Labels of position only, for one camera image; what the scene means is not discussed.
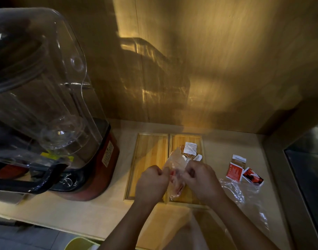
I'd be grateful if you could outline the person's left hand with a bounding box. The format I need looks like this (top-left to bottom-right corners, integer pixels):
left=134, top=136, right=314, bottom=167
left=135, top=165, right=171, bottom=206

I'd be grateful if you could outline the red blender base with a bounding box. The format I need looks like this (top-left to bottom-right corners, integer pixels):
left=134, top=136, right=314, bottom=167
left=0, top=118, right=120, bottom=201

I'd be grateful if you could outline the red square sachet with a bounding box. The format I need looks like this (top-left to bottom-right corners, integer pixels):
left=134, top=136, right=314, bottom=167
left=226, top=162, right=244, bottom=182

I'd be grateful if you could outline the clear plastic snack bag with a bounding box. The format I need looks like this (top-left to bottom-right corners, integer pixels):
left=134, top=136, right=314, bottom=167
left=164, top=142, right=203, bottom=201

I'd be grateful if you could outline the wooden countertop hatch lid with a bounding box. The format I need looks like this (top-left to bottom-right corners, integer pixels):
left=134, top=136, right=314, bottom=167
left=124, top=133, right=170, bottom=203
left=166, top=134, right=205, bottom=206

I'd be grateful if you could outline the red and black sachet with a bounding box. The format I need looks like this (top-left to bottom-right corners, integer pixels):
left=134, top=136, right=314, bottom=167
left=242, top=167, right=264, bottom=186

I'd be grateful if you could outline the person's left forearm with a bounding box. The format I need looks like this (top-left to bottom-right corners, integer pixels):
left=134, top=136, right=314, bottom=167
left=98, top=199, right=159, bottom=250

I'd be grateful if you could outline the empty clear plastic bag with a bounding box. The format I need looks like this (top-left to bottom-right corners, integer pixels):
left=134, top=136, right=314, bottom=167
left=193, top=178, right=270, bottom=237

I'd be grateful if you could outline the person's right forearm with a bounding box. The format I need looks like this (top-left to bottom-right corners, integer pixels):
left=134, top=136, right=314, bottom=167
left=208, top=194, right=280, bottom=250

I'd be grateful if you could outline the brown and white sachet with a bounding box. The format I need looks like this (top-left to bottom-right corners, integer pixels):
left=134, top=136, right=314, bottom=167
left=231, top=154, right=247, bottom=169

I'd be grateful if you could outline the yellow-green bin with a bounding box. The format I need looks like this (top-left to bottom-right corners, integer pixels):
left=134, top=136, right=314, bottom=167
left=64, top=237, right=100, bottom=250

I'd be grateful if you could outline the stainless steel sink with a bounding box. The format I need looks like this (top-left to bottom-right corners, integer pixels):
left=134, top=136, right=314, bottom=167
left=263, top=120, right=318, bottom=250

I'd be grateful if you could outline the person's right hand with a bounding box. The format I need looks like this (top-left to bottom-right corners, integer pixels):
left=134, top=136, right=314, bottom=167
left=180, top=160, right=225, bottom=205

